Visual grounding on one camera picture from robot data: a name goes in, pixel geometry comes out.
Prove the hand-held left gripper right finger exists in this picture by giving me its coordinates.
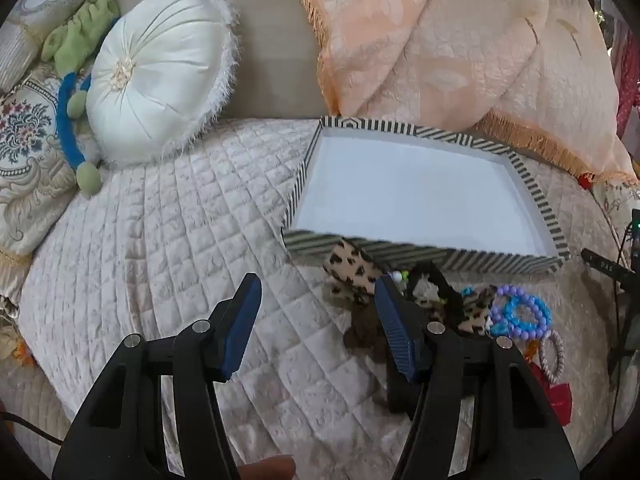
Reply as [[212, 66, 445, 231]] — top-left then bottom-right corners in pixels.
[[374, 275, 581, 480]]

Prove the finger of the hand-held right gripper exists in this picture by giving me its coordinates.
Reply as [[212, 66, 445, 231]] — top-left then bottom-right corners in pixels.
[[581, 248, 640, 291]]

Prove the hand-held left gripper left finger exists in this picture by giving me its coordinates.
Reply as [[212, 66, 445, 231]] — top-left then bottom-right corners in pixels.
[[51, 272, 263, 480]]

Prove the black hair accessory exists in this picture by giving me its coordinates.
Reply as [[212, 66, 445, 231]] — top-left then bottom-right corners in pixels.
[[402, 261, 468, 333]]

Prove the leopard print hair bow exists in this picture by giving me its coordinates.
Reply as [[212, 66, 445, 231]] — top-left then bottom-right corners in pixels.
[[322, 251, 497, 353]]

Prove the blue bead bracelet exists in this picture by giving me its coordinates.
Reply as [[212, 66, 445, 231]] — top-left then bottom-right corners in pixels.
[[487, 294, 551, 339]]

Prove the purple bead bracelet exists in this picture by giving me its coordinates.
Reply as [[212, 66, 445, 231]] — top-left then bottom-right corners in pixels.
[[489, 284, 553, 341]]

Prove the red satin hair bow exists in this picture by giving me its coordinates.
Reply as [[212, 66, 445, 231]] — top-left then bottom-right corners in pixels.
[[530, 362, 573, 426]]

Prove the striped cardboard box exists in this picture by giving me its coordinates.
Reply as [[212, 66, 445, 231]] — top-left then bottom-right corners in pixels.
[[281, 116, 572, 276]]

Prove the person's left hand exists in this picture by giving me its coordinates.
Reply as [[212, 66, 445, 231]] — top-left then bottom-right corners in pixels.
[[238, 454, 297, 480]]

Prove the floral embroidered cloth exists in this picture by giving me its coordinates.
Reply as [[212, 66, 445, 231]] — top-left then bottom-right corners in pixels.
[[592, 179, 640, 243]]

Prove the quilted cream bedspread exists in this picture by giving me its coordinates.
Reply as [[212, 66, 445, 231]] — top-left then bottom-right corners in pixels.
[[0, 117, 626, 480]]

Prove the round white fringed cushion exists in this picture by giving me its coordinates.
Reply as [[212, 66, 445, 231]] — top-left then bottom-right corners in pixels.
[[85, 0, 241, 166]]

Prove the floral embroidered pillow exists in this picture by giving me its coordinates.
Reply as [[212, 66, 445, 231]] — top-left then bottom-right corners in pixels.
[[0, 65, 96, 271]]

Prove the peach fringed blanket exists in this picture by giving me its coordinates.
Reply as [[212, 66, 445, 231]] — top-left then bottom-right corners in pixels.
[[301, 0, 640, 186]]

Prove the green plush toy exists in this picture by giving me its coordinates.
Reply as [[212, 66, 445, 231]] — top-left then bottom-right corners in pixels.
[[41, 0, 122, 200]]

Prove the cream bolster pillow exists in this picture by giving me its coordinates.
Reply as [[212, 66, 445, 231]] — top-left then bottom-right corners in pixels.
[[0, 0, 126, 91]]

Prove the black cable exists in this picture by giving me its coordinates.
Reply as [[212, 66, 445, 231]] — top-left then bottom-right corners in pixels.
[[0, 411, 63, 447]]

